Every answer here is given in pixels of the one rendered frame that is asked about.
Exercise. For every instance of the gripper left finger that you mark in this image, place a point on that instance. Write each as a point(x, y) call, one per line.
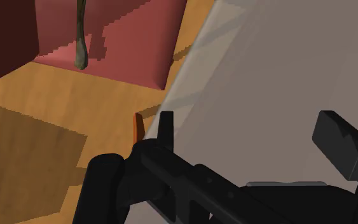
point(154, 173)

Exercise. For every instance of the olive brown club-shaped rod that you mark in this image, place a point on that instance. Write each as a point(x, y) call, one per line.
point(81, 56)

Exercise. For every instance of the grey table with orange legs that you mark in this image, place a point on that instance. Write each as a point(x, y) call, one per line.
point(274, 93)

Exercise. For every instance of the red robot stand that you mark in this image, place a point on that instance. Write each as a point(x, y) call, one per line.
point(135, 46)

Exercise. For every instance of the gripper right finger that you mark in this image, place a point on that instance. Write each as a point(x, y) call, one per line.
point(340, 145)

